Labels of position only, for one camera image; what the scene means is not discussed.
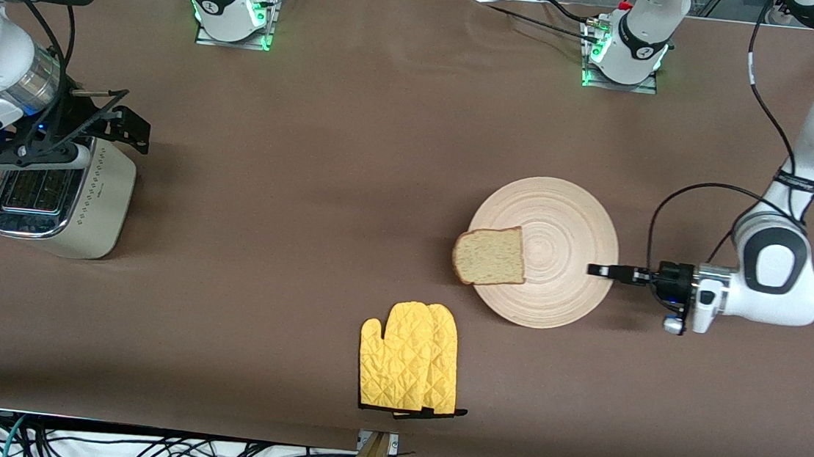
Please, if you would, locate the round light wooden plate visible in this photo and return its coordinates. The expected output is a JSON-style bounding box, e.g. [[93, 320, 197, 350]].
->
[[459, 170, 625, 335]]

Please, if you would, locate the slice of brown-crust bread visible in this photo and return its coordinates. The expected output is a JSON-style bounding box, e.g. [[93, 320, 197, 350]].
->
[[449, 221, 531, 290]]

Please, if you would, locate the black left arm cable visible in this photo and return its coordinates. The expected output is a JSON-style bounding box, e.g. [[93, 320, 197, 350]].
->
[[644, 0, 814, 294]]

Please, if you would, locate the tangle of black cables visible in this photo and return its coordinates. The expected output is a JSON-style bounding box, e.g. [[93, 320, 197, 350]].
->
[[0, 373, 363, 457]]

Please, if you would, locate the brown table cover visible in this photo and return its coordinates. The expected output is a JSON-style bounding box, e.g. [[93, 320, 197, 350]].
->
[[0, 0, 814, 457]]

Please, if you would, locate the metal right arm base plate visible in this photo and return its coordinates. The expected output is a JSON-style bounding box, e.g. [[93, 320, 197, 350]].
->
[[195, 0, 282, 53]]

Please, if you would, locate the teal cable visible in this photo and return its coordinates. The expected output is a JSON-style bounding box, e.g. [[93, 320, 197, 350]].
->
[[0, 413, 29, 457]]

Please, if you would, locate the yellow quilted oven mitt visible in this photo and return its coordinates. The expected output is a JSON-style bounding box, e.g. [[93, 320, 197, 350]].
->
[[354, 297, 445, 417], [423, 304, 478, 425]]

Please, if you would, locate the black cable on table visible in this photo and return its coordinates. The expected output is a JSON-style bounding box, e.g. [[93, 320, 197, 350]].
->
[[483, 2, 596, 43]]

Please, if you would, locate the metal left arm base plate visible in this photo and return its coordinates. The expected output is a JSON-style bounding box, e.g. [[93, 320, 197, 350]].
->
[[579, 20, 665, 95]]

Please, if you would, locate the cream and chrome toaster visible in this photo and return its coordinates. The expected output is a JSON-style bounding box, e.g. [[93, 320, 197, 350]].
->
[[0, 127, 141, 264]]

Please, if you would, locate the small metal bracket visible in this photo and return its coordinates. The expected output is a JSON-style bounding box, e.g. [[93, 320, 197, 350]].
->
[[356, 429, 401, 455]]

